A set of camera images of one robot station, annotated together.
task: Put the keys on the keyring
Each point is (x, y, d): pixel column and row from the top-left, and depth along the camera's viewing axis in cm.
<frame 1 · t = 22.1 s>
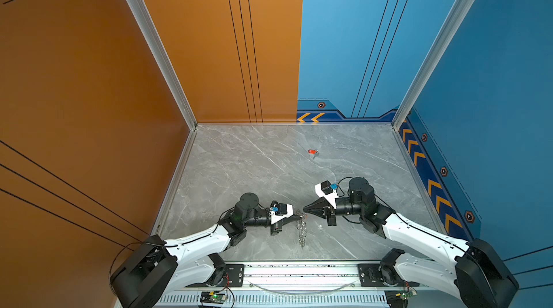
left hand: (298, 214, 73), fingers closed
right hand: (305, 210, 71), fingers closed
red tag with grey key: (315, 152, 110), on the table

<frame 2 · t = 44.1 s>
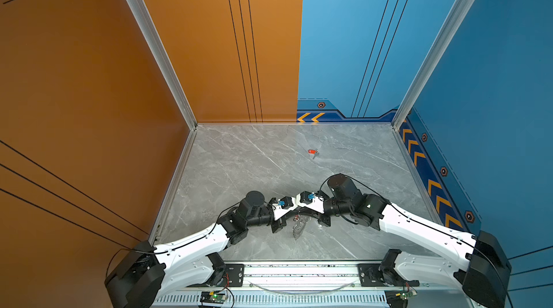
left hand: (297, 209, 75), fingers closed
right hand: (300, 209, 74), fingers closed
the named things where they were.

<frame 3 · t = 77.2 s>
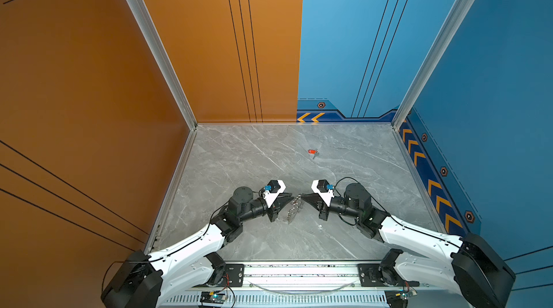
left hand: (291, 194, 74), fingers closed
right hand: (302, 197, 75), fingers closed
the named things where they were.

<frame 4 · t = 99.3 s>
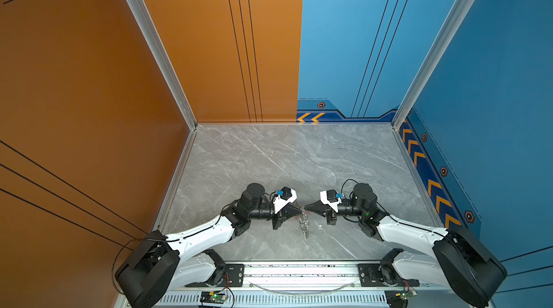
left hand: (299, 210, 75), fingers closed
right hand: (306, 207, 73), fingers closed
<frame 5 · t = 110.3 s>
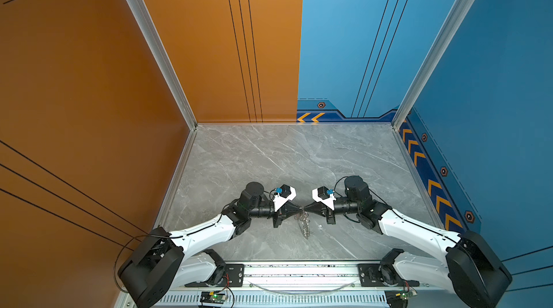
left hand: (300, 209, 75), fingers closed
right hand: (305, 208, 75), fingers closed
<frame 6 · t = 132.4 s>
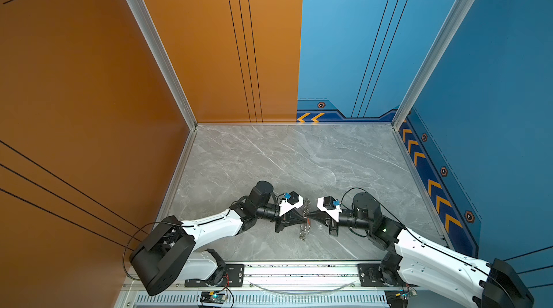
left hand: (304, 219, 75), fingers closed
right hand: (308, 214, 72), fingers closed
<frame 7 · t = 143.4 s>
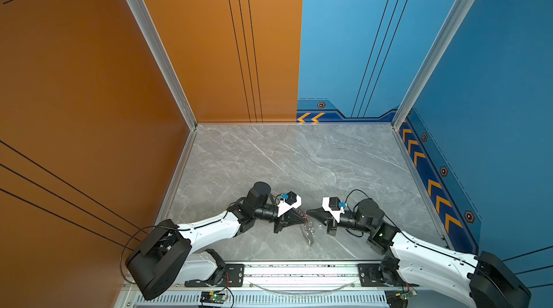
left hand: (303, 219, 74), fingers closed
right hand: (307, 212, 71), fingers closed
